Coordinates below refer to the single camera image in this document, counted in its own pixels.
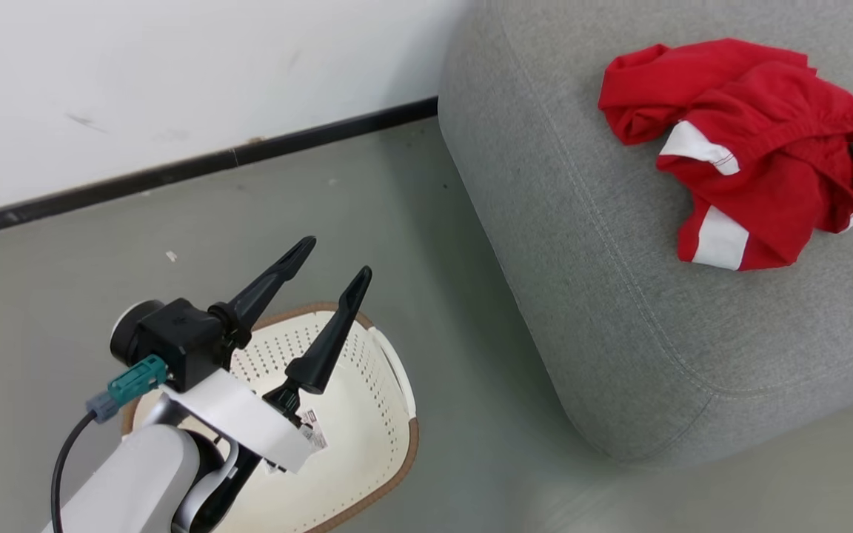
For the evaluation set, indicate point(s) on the cream perforated laundry basket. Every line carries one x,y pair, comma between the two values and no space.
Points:
356,459

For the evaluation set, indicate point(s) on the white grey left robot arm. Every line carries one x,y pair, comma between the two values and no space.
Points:
130,481

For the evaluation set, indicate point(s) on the red and white garment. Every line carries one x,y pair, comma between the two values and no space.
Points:
752,96

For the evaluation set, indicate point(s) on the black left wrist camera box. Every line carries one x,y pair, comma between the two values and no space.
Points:
182,340

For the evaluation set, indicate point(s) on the black wall baseboard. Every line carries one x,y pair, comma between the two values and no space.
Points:
175,170

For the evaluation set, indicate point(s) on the grey fabric sofa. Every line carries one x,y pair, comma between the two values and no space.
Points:
619,296

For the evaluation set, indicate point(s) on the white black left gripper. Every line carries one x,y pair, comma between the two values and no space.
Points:
241,418

